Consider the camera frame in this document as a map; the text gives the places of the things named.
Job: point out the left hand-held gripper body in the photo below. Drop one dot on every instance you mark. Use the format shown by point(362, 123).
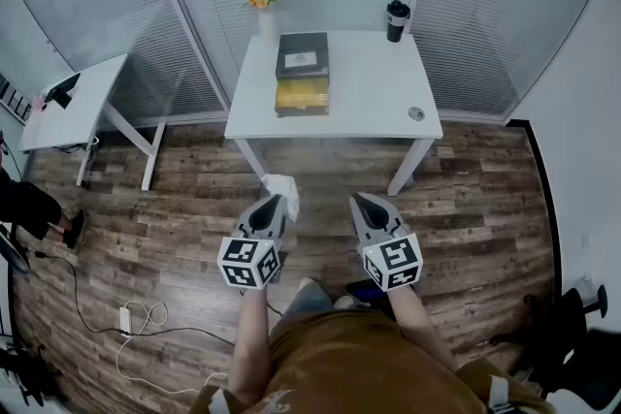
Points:
point(248, 257)

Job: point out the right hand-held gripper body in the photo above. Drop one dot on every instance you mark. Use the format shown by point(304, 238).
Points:
point(395, 259)

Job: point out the white item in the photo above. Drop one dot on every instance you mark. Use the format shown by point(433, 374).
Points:
point(286, 189)

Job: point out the black box with yellow inside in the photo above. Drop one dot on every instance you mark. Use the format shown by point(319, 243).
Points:
point(302, 73)

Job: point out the person's right forearm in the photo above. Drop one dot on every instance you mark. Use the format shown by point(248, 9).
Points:
point(419, 325)

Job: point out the person's left forearm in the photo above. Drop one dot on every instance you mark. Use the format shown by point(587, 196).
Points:
point(250, 344)

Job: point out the black device with blue screen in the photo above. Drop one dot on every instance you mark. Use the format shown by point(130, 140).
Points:
point(366, 292)

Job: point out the person's jeans leg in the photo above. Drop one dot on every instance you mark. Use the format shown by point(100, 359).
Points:
point(310, 300)

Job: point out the person's brown shirt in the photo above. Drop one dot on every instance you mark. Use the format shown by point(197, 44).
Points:
point(364, 368)

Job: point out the white power adapter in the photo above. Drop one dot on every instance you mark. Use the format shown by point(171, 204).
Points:
point(125, 319)

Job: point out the white table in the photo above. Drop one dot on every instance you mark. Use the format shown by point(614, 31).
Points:
point(373, 82)

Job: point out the black office chair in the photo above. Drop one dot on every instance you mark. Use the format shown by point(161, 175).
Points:
point(577, 339)

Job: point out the white side desk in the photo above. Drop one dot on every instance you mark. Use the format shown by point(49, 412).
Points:
point(82, 111)

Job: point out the white vase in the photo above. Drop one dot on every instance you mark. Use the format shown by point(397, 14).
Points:
point(268, 28)

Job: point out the black tumbler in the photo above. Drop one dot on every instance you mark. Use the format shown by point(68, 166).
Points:
point(397, 22)

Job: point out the black monitor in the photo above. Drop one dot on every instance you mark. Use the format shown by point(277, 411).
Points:
point(64, 91)

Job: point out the black chair base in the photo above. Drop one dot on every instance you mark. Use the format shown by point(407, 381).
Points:
point(22, 373)

